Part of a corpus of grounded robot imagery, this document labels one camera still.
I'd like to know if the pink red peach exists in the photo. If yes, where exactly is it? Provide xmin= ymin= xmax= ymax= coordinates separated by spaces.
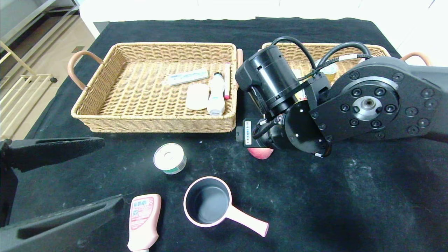
xmin=247 ymin=147 xmax=274 ymax=160

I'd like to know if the red Hi-Chew candy pack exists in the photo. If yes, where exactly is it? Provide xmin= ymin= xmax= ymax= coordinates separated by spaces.
xmin=293 ymin=69 xmax=308 ymax=102

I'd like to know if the golden drink can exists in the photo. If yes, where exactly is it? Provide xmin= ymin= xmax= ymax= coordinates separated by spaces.
xmin=314 ymin=60 xmax=339 ymax=84

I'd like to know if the pink lotion bottle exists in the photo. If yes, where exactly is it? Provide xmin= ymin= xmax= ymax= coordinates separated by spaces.
xmin=127 ymin=194 xmax=162 ymax=252

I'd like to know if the small white bottle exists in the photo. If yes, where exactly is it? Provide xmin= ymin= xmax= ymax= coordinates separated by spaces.
xmin=207 ymin=72 xmax=226 ymax=116

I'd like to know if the white soap bar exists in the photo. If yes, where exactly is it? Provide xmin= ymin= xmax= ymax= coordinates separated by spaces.
xmin=185 ymin=84 xmax=210 ymax=111

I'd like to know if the white pen with pink tip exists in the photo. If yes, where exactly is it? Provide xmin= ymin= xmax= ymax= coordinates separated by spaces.
xmin=224 ymin=63 xmax=231 ymax=100

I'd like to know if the toothpaste tube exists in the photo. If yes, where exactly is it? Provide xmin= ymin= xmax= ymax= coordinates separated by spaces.
xmin=162 ymin=68 xmax=209 ymax=86

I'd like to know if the small tin can green label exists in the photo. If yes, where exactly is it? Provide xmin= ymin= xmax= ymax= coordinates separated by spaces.
xmin=153 ymin=143 xmax=187 ymax=175

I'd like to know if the pink saucepan with dark inside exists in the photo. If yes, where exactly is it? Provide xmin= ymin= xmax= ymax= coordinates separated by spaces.
xmin=183 ymin=176 xmax=270 ymax=238

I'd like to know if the white low cabinet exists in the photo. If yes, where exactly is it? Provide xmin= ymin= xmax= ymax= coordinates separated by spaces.
xmin=80 ymin=0 xmax=378 ymax=39

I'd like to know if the grey metal shelf unit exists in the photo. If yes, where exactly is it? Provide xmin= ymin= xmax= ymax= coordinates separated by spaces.
xmin=0 ymin=0 xmax=81 ymax=46

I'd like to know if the wicker basket with brown handles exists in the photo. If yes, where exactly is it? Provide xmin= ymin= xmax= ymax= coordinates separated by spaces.
xmin=68 ymin=42 xmax=244 ymax=133
xmin=257 ymin=42 xmax=432 ymax=88

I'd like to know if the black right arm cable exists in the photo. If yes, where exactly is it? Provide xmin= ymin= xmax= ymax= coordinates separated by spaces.
xmin=271 ymin=36 xmax=317 ymax=70

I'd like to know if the black right camera cable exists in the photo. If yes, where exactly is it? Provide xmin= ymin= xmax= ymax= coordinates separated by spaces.
xmin=315 ymin=41 xmax=372 ymax=70

